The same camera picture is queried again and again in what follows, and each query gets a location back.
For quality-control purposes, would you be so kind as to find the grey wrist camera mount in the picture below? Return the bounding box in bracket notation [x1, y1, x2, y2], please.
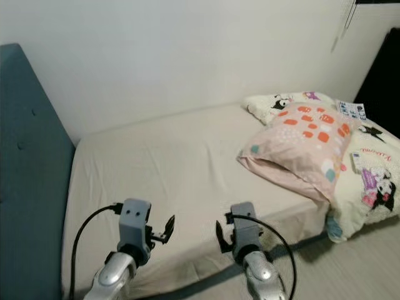
[230, 202, 262, 260]
[119, 199, 152, 249]

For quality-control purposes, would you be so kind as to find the dark window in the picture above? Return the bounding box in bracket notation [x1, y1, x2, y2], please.
[355, 0, 400, 6]

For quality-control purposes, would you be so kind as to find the blue upholstered headboard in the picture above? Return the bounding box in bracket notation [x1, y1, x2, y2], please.
[0, 42, 76, 300]

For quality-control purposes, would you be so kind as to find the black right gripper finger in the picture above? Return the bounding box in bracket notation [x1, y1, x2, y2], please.
[216, 220, 233, 254]

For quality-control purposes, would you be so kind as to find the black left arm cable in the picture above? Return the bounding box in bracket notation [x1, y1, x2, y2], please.
[70, 203, 124, 300]

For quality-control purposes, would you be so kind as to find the cream cartoon-print comforter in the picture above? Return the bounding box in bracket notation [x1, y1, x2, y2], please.
[242, 91, 400, 241]

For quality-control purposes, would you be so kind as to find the white green small box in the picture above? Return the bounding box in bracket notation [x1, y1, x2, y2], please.
[352, 152, 371, 174]

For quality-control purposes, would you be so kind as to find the black wardrobe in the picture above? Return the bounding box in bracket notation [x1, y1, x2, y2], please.
[354, 28, 400, 138]

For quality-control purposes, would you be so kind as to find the thin grey hanging rod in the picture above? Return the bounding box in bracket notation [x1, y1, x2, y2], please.
[342, 0, 357, 32]

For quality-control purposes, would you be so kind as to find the bed with white sheet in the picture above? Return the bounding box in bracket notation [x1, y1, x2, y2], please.
[62, 103, 400, 299]

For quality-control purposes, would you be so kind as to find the white book blue lettering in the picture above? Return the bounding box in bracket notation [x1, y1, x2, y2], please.
[336, 100, 367, 121]

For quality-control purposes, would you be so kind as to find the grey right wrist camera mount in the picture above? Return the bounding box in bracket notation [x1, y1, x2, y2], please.
[230, 202, 262, 260]

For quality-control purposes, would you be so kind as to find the pink orange-patterned pillow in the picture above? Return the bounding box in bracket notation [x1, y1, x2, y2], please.
[237, 102, 357, 202]

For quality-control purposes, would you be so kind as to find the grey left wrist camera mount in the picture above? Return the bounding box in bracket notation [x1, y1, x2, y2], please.
[119, 199, 152, 249]

